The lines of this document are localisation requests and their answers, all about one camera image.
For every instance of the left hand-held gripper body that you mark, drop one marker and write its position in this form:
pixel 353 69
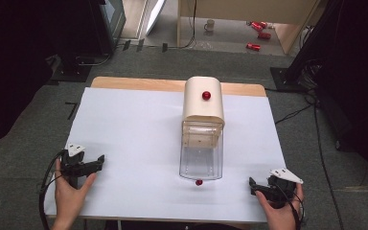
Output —
pixel 73 161

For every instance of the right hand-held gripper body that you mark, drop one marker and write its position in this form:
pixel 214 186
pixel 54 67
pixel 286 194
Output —
pixel 282 188

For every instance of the person's right hand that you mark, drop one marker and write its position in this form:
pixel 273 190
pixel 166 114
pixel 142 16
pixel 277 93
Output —
pixel 279 217

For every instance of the person's left hand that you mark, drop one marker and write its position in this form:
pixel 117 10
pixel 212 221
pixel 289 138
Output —
pixel 68 198

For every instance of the white paper sheet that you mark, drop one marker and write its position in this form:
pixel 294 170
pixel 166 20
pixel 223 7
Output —
pixel 134 143

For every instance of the clear drawer with red knob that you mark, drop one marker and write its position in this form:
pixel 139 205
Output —
pixel 200 159

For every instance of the wooden table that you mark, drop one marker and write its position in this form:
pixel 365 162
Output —
pixel 140 83

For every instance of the person's dark clothing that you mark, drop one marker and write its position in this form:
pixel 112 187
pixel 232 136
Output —
pixel 172 226

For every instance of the black stand base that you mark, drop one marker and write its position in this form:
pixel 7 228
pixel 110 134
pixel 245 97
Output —
pixel 72 68

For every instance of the cream cabinet with red knob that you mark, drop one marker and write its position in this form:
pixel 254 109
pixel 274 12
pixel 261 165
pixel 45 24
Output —
pixel 201 105

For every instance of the red can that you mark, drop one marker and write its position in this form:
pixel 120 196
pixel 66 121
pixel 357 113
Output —
pixel 264 35
pixel 253 46
pixel 258 25

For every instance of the dark monitor cabinet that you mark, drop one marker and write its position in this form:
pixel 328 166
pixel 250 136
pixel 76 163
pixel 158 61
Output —
pixel 110 22

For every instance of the black metal stand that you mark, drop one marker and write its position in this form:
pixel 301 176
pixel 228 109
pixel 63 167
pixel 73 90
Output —
pixel 303 48

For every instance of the white board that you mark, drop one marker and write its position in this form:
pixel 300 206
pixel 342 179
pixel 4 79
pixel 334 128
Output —
pixel 155 14

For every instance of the beige mug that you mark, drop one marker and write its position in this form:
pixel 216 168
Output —
pixel 209 25

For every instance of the light wooden desk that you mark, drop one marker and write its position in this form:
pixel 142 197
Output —
pixel 236 11

